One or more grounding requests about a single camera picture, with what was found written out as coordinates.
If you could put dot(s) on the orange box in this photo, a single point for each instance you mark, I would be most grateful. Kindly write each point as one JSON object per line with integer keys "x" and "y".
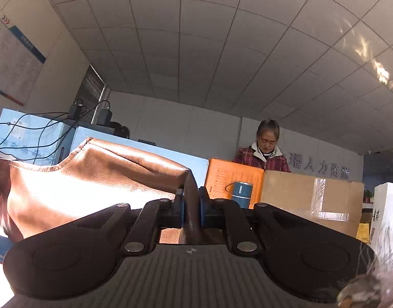
{"x": 222, "y": 176}

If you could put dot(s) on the white and blue wall poster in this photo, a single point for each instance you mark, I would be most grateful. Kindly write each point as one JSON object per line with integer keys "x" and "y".
{"x": 13, "y": 61}

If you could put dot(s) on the clear plastic wrap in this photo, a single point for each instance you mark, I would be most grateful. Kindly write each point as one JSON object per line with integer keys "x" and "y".
{"x": 360, "y": 290}

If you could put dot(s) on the white paper bag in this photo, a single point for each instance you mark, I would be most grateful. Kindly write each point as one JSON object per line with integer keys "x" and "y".
{"x": 389, "y": 205}

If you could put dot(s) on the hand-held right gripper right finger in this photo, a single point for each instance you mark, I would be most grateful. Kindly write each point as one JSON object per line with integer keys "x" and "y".
{"x": 203, "y": 212}

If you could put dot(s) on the dark wall board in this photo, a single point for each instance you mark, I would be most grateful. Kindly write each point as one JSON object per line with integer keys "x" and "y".
{"x": 90, "y": 89}

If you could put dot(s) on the black power adapter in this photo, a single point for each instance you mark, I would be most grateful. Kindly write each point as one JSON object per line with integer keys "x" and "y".
{"x": 104, "y": 116}
{"x": 75, "y": 111}

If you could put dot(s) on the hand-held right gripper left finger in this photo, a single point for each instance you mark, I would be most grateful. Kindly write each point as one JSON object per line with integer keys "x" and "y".
{"x": 179, "y": 212}

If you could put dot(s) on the brown cardboard box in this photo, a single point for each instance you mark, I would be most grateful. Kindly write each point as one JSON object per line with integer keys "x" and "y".
{"x": 296, "y": 192}

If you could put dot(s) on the potted plant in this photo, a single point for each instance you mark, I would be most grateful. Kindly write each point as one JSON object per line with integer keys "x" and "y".
{"x": 368, "y": 195}

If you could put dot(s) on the light blue carton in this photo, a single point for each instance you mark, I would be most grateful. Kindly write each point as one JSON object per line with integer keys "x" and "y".
{"x": 193, "y": 162}
{"x": 23, "y": 134}

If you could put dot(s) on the blue thermos bottle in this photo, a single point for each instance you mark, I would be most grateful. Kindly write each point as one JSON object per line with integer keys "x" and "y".
{"x": 241, "y": 195}

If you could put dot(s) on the brown leather bag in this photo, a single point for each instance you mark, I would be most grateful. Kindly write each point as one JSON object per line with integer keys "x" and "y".
{"x": 87, "y": 183}

